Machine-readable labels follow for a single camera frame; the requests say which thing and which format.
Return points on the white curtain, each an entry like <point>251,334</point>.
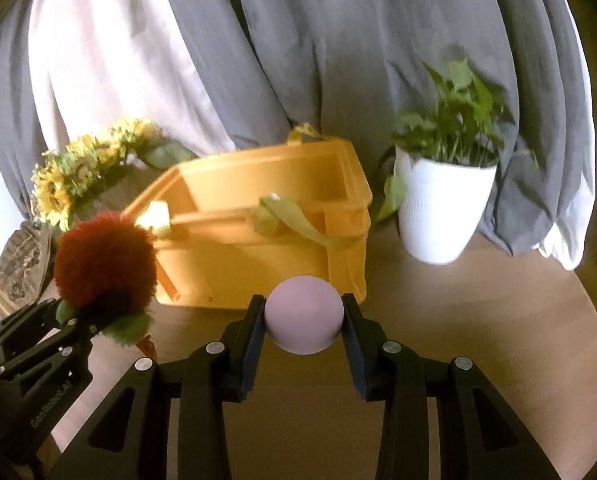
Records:
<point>128,60</point>
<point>573,240</point>

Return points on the sunflower bouquet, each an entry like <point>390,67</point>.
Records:
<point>58,195</point>

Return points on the pink soft ball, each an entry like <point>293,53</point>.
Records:
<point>303,315</point>

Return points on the red fluffy plush toy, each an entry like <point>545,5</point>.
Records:
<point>103,260</point>

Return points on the grey curtain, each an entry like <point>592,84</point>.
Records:
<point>328,60</point>

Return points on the green plant in white pot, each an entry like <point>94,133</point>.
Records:
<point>438,210</point>

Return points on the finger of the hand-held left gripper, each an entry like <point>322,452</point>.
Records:
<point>23,320</point>
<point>63,347</point>

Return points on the yellow plastic storage box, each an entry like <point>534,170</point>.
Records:
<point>218,265</point>

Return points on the brown patterned vase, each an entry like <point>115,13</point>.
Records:
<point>23,265</point>

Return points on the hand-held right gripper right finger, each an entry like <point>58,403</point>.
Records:
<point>356,360</point>

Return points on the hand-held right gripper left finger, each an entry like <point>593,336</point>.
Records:
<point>252,360</point>

